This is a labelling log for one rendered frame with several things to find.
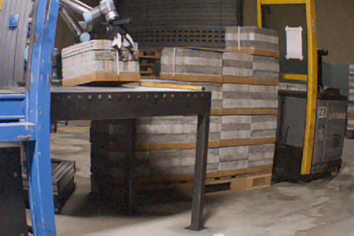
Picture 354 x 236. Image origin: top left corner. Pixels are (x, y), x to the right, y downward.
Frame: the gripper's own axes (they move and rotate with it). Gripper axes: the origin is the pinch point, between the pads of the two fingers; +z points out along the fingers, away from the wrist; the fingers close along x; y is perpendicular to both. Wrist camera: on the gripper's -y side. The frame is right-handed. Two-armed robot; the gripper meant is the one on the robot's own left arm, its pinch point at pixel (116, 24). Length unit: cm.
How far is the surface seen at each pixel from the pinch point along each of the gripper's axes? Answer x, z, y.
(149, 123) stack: 50, 13, 62
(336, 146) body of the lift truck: 52, 206, 87
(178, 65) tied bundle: 31, 39, 26
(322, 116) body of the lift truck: 52, 177, 57
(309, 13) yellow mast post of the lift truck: 45, 154, -32
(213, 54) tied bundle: 41, 61, 15
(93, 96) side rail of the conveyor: 167, -70, 24
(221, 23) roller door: -587, 453, 5
